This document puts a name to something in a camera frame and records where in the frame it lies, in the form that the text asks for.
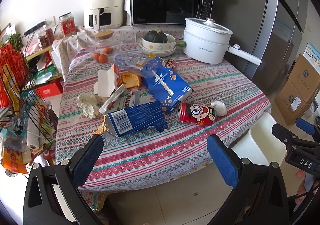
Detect glass jar with wooden lid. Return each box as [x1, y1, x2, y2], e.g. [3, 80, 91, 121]
[94, 30, 123, 53]

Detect cardboard box upper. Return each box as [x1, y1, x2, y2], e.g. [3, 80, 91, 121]
[289, 54, 319, 103]

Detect white bowl with green handle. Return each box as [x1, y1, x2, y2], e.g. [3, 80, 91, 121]
[142, 34, 186, 51]

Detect stacked white plates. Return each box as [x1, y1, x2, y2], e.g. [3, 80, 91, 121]
[139, 40, 176, 57]

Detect paper notice on wall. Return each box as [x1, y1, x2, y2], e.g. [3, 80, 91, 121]
[303, 43, 320, 74]

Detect white stool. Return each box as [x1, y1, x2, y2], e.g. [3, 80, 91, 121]
[232, 112, 286, 165]

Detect black microwave oven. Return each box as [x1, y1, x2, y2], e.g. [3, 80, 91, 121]
[127, 0, 214, 25]

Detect red cartoon drink can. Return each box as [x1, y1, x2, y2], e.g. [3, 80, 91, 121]
[178, 103, 216, 126]

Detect red labelled glass jar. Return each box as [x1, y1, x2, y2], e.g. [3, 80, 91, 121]
[59, 12, 76, 37]

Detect clear plastic bottle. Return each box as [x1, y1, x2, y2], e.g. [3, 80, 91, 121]
[113, 53, 151, 74]

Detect spice jar with red contents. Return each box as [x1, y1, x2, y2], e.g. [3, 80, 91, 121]
[36, 24, 54, 49]

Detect large blue snack box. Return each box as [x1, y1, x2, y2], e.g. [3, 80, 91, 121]
[141, 57, 193, 113]

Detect black wire rack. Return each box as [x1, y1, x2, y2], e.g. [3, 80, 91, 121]
[1, 43, 57, 163]

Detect crumpled white paper tissue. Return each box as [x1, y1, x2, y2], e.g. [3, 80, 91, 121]
[76, 93, 102, 119]

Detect floral cloth under appliances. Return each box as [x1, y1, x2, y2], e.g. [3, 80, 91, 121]
[52, 24, 185, 79]

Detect white electric cooking pot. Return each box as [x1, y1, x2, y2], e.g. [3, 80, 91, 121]
[183, 18, 261, 66]

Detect cream air fryer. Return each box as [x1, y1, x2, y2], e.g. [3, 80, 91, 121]
[84, 0, 124, 30]

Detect cardboard box lower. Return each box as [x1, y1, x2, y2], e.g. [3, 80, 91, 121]
[274, 80, 315, 125]

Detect dark green kabocha squash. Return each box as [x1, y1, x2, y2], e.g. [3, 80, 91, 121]
[143, 30, 168, 44]

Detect red box on shelf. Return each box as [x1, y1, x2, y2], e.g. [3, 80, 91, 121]
[35, 78, 63, 98]

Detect orange peel piece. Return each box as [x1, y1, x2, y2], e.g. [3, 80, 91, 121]
[117, 72, 142, 89]

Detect cardboard box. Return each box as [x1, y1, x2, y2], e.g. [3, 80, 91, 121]
[274, 80, 315, 125]
[289, 54, 319, 103]

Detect grey refrigerator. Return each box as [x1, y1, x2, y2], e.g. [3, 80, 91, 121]
[212, 0, 308, 94]

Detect wooden shelf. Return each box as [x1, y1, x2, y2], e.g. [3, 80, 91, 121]
[25, 46, 53, 61]

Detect person's right hand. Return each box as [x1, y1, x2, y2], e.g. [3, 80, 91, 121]
[295, 170, 319, 204]

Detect white orange food carton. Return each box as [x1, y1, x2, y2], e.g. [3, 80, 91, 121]
[93, 64, 120, 98]

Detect white snack wrapper packet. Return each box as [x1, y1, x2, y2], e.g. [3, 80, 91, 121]
[99, 85, 140, 114]

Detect blue carton box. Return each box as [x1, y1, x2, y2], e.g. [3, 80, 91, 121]
[102, 101, 169, 139]

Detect patterned striped tablecloth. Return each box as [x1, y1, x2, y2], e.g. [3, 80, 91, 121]
[55, 44, 271, 210]

